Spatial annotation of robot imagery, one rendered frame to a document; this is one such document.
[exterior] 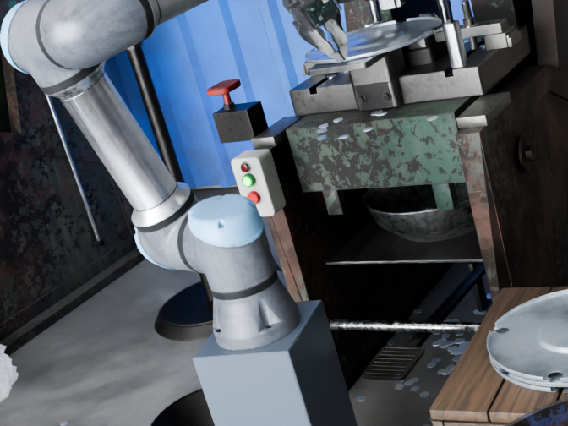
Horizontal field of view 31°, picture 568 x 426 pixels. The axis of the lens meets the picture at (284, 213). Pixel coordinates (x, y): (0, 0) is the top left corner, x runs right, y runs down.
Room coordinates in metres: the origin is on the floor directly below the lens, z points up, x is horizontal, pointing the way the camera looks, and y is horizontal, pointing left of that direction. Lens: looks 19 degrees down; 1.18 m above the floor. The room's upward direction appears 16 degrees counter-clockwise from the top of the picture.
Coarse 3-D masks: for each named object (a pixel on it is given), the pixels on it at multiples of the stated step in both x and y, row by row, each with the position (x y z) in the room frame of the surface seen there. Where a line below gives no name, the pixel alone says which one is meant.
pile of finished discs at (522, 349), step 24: (528, 312) 1.53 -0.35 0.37; (552, 312) 1.51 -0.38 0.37; (504, 336) 1.47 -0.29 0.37; (528, 336) 1.45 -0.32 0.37; (552, 336) 1.42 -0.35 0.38; (504, 360) 1.40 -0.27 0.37; (528, 360) 1.38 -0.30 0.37; (552, 360) 1.36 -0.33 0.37; (528, 384) 1.34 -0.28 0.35; (552, 384) 1.31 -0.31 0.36
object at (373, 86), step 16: (400, 48) 2.06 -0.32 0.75; (320, 64) 2.00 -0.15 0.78; (336, 64) 1.96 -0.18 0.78; (352, 64) 1.92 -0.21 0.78; (368, 64) 1.91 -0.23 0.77; (384, 64) 2.02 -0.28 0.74; (400, 64) 2.05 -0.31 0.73; (352, 80) 2.06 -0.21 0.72; (368, 80) 2.04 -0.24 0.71; (384, 80) 2.02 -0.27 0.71; (368, 96) 2.05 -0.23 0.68; (384, 96) 2.02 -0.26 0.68; (400, 96) 2.02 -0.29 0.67
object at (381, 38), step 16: (352, 32) 2.22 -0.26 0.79; (368, 32) 2.19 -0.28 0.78; (384, 32) 2.10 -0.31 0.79; (400, 32) 2.06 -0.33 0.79; (416, 32) 2.04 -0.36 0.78; (432, 32) 1.98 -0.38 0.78; (336, 48) 2.11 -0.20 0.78; (352, 48) 2.04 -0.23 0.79; (368, 48) 2.02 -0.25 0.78; (384, 48) 1.97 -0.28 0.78
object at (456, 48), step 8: (448, 24) 1.97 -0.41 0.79; (456, 24) 1.96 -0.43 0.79; (448, 32) 1.97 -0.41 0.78; (456, 32) 1.96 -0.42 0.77; (448, 40) 1.97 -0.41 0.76; (456, 40) 1.96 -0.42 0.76; (448, 48) 1.97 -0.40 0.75; (456, 48) 1.96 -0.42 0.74; (464, 48) 1.97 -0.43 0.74; (456, 56) 1.96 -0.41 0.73; (464, 56) 1.97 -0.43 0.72; (456, 64) 1.97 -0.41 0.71; (464, 64) 1.96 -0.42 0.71
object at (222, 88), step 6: (216, 84) 2.22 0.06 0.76; (222, 84) 2.20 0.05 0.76; (228, 84) 2.18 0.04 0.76; (234, 84) 2.18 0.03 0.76; (240, 84) 2.20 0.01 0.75; (210, 90) 2.17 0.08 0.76; (216, 90) 2.16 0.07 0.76; (222, 90) 2.16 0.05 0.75; (228, 90) 2.16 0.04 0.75; (228, 96) 2.19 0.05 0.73; (228, 102) 2.19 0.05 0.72
